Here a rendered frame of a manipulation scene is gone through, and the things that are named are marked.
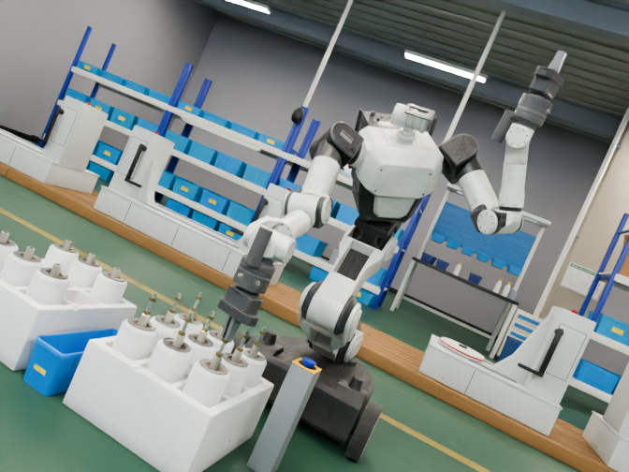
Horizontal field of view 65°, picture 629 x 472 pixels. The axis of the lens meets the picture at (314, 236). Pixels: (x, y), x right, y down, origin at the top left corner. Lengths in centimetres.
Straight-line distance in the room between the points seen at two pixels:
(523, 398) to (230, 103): 916
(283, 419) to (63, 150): 353
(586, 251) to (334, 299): 616
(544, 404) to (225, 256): 223
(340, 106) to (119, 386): 935
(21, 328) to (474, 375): 250
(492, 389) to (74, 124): 368
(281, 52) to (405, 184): 965
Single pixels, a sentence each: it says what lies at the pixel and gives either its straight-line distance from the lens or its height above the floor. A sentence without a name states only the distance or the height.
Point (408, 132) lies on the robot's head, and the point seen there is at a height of 106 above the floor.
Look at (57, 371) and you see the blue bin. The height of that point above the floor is 7.
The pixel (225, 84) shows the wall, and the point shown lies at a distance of 1139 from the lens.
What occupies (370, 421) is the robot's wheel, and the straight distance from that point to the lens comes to 172.
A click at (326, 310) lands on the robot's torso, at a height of 44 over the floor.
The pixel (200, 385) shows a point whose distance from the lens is 126.
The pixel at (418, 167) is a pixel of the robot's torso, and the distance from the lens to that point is 160.
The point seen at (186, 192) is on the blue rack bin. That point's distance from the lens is 682.
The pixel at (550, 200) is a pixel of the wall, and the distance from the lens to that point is 982.
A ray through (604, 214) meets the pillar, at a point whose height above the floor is 230.
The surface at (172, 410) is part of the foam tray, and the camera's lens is 128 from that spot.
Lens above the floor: 69
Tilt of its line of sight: 2 degrees down
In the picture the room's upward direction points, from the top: 24 degrees clockwise
